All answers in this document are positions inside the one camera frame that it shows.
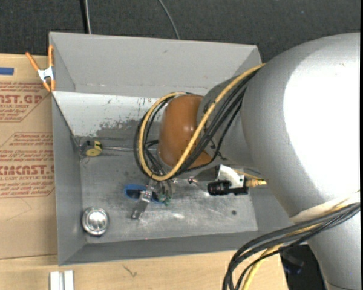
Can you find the black cylinder on white bracket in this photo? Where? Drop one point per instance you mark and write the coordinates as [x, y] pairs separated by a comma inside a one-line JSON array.
[[221, 188]]

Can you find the blue oval object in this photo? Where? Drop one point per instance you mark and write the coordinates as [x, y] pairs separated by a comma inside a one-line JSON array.
[[131, 191]]

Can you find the brown cardboard board red print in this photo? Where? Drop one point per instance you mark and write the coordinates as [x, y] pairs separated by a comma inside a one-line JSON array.
[[24, 162]]

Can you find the grey metal bin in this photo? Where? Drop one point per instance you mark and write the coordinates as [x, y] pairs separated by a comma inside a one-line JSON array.
[[145, 65]]

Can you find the yellow and black tape measure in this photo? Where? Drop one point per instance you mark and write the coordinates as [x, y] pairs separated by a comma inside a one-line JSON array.
[[92, 148]]

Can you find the shiny silver round dome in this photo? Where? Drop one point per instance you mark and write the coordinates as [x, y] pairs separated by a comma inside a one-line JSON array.
[[95, 220]]

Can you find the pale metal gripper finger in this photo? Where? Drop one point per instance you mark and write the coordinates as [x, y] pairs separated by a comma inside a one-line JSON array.
[[141, 204]]

